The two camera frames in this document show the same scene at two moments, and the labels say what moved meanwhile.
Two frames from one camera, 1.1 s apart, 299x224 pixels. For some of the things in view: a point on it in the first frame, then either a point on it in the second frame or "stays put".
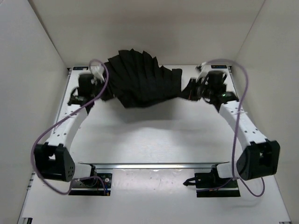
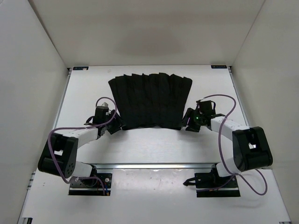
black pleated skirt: [136, 79] -> [156, 100]
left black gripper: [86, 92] -> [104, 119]
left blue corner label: [82, 68] stays put
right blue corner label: [219, 66] stays put
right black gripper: [188, 92] -> [187, 120]
